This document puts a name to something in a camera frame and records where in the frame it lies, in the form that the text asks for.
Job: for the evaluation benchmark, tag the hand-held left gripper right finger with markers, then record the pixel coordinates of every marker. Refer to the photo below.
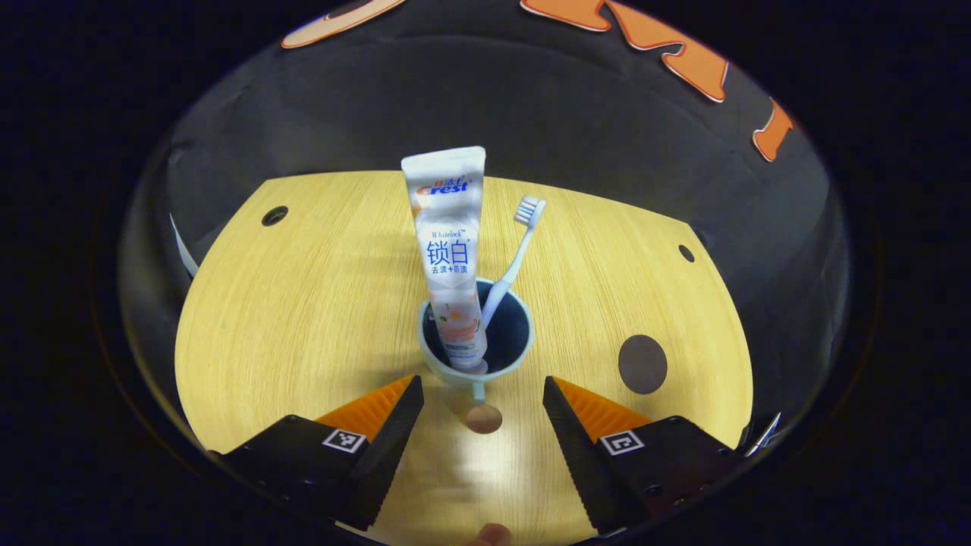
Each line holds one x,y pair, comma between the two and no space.
580,455

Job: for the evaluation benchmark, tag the white-edged panel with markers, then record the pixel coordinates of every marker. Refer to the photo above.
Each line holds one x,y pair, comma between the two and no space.
762,434

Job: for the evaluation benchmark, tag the white toothbrush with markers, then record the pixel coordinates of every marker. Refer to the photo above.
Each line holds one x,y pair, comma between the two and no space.
516,262

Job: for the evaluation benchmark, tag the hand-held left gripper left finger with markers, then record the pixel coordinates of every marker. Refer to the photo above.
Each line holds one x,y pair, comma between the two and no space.
383,455

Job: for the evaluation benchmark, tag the wooden desktop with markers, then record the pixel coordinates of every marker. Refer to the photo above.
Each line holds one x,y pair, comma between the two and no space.
303,303

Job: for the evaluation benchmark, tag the white toothpaste tube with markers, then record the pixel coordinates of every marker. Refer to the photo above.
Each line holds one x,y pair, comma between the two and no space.
449,243

